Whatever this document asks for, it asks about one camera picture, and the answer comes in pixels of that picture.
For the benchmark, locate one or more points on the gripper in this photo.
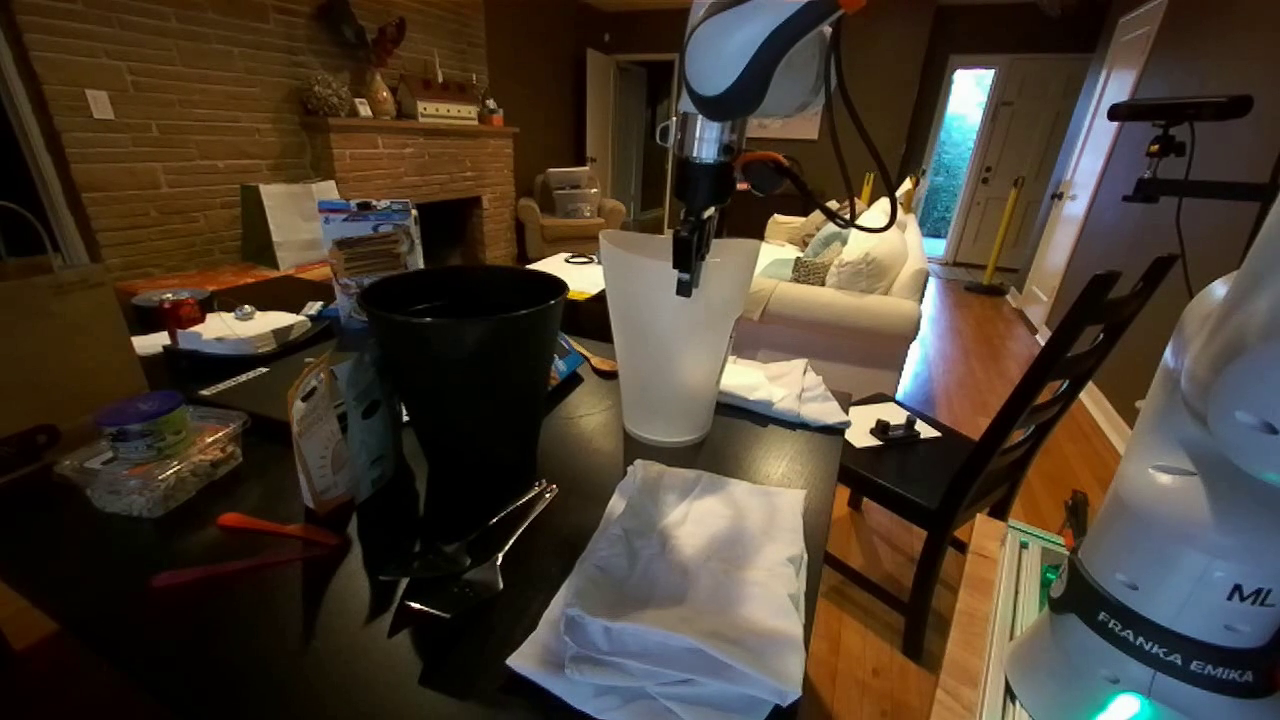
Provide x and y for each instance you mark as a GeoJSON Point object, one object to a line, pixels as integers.
{"type": "Point", "coordinates": [705, 190]}

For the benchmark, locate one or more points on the clear plastic bin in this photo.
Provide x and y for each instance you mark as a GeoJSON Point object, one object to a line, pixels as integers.
{"type": "Point", "coordinates": [670, 350]}

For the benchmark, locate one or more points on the black plastic bin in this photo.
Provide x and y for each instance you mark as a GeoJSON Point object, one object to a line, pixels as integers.
{"type": "Point", "coordinates": [465, 380]}

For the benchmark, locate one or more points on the patterned cushion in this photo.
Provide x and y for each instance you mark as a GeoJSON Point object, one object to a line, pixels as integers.
{"type": "Point", "coordinates": [812, 268]}

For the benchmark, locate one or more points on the tan armchair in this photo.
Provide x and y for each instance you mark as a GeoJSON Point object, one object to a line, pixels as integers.
{"type": "Point", "coordinates": [565, 230]}

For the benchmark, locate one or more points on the wooden spoon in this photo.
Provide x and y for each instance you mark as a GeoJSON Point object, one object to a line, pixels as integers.
{"type": "Point", "coordinates": [598, 362]}

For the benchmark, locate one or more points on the white interior door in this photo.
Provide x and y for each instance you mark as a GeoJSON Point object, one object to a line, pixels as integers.
{"type": "Point", "coordinates": [600, 120]}

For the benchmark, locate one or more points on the white sofa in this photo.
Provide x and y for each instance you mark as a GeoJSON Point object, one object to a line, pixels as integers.
{"type": "Point", "coordinates": [840, 320]}

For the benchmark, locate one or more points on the small white cloth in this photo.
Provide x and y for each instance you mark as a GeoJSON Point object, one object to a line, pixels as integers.
{"type": "Point", "coordinates": [780, 390]}

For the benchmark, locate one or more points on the blue packet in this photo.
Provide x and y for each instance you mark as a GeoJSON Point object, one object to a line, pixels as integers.
{"type": "Point", "coordinates": [565, 365]}

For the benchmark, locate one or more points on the white paper sheet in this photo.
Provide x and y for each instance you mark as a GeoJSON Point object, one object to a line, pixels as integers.
{"type": "Point", "coordinates": [865, 432]}

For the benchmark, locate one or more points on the small black clip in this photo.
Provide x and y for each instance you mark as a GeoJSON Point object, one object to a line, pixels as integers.
{"type": "Point", "coordinates": [895, 430]}

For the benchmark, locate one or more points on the brick fireplace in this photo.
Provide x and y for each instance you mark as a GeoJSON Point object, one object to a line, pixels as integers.
{"type": "Point", "coordinates": [420, 165]}

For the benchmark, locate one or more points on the model house ornament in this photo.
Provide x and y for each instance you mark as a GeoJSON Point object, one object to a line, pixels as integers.
{"type": "Point", "coordinates": [438, 100]}

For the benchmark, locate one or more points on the blue and white box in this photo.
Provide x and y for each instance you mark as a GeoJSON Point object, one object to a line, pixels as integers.
{"type": "Point", "coordinates": [370, 250]}

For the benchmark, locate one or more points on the white entrance door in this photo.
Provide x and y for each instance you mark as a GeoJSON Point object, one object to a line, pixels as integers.
{"type": "Point", "coordinates": [1030, 160]}

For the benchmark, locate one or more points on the large white cloth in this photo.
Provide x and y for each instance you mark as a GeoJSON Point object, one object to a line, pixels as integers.
{"type": "Point", "coordinates": [690, 590]}

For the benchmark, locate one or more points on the black wooden chair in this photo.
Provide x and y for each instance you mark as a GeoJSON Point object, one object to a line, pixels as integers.
{"type": "Point", "coordinates": [960, 470]}

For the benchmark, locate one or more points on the metal tongs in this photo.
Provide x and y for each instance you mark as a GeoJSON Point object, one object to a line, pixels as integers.
{"type": "Point", "coordinates": [500, 535]}

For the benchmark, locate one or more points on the brown vase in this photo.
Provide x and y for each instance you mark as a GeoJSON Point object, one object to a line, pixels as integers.
{"type": "Point", "coordinates": [379, 97]}

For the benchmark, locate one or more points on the dark teal pouch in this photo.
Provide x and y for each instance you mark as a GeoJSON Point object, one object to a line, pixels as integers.
{"type": "Point", "coordinates": [372, 420]}

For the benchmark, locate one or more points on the dried flower ball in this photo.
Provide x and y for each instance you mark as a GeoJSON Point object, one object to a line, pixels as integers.
{"type": "Point", "coordinates": [327, 96]}

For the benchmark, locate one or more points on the white paper bag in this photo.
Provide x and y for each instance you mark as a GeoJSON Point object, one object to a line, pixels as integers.
{"type": "Point", "coordinates": [295, 225]}

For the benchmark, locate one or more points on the white and orange pouch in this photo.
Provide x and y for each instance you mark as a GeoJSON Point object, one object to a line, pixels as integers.
{"type": "Point", "coordinates": [320, 440]}

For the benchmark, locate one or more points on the stack of white napkins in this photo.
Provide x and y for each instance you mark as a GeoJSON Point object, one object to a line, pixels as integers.
{"type": "Point", "coordinates": [245, 330]}

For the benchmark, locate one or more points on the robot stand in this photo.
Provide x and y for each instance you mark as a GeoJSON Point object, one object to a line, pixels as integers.
{"type": "Point", "coordinates": [1008, 620]}

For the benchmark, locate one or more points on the orange spatula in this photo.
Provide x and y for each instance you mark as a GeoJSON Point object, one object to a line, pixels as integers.
{"type": "Point", "coordinates": [275, 528]}

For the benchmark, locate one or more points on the red can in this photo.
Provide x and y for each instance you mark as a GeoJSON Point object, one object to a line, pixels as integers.
{"type": "Point", "coordinates": [183, 312]}

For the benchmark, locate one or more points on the red spatula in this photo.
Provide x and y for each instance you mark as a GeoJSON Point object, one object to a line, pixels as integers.
{"type": "Point", "coordinates": [235, 568]}

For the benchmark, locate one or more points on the tub with purple lid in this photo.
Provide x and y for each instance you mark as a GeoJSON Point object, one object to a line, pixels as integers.
{"type": "Point", "coordinates": [143, 422]}

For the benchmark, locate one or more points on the clear plastic food container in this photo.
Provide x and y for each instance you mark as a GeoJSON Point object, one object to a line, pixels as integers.
{"type": "Point", "coordinates": [160, 475]}

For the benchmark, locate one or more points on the brown paper bag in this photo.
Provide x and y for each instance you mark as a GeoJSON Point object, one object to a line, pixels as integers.
{"type": "Point", "coordinates": [60, 350]}

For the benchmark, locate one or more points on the window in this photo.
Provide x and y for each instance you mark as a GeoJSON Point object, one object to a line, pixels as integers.
{"type": "Point", "coordinates": [25, 190]}

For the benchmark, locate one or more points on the yellow post with base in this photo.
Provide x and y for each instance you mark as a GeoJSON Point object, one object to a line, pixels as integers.
{"type": "Point", "coordinates": [1000, 235]}

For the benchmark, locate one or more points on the camera on mount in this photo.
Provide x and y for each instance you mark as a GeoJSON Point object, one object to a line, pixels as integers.
{"type": "Point", "coordinates": [1180, 108]}

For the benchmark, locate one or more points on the wall switch plate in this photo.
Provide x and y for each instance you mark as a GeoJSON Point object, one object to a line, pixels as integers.
{"type": "Point", "coordinates": [100, 104]}

